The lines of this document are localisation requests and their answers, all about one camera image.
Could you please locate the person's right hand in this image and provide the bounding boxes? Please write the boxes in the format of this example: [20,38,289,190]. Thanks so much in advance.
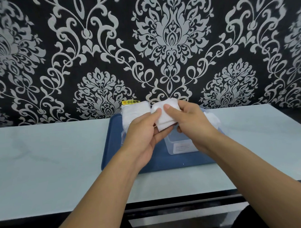
[164,98,220,153]

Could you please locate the person's left hand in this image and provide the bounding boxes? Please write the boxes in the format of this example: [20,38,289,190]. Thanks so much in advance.
[120,109,167,170]

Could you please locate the white towel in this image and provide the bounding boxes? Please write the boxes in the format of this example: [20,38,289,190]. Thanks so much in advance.
[203,109,221,131]
[150,97,183,132]

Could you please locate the person's right forearm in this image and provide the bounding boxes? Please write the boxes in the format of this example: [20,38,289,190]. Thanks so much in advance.
[197,129,301,228]

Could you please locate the person's left forearm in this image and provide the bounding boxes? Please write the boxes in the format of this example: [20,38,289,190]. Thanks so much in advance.
[43,143,157,228]

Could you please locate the stack of white towels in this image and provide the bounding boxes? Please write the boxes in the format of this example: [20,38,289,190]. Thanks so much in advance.
[121,101,153,133]

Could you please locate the yellow warning sticker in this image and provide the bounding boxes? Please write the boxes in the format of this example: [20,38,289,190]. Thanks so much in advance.
[121,99,142,106]

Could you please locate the clear plastic container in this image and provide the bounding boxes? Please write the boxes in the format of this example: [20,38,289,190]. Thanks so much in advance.
[164,129,201,155]

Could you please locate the crumpled white towel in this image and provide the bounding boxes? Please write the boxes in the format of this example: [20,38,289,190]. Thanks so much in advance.
[203,109,221,131]

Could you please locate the blue plastic tray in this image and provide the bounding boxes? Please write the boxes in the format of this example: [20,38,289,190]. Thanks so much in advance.
[98,107,228,176]

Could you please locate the person's dark clothing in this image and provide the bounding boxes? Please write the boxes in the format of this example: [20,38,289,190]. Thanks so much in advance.
[215,203,273,228]

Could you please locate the metal table frame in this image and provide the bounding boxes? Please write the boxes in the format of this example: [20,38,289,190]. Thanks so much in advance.
[125,193,250,228]

